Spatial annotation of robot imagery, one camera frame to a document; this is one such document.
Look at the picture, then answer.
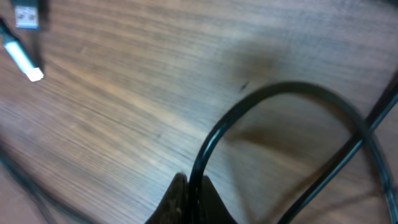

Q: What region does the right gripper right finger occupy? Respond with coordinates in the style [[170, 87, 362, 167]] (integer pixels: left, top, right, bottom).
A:
[[198, 176, 237, 224]]

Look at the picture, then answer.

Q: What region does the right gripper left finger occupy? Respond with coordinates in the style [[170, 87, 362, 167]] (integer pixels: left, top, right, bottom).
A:
[[146, 172, 188, 224]]

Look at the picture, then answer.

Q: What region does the black USB cable long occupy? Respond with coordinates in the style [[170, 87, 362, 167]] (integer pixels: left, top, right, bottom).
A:
[[183, 82, 397, 223]]

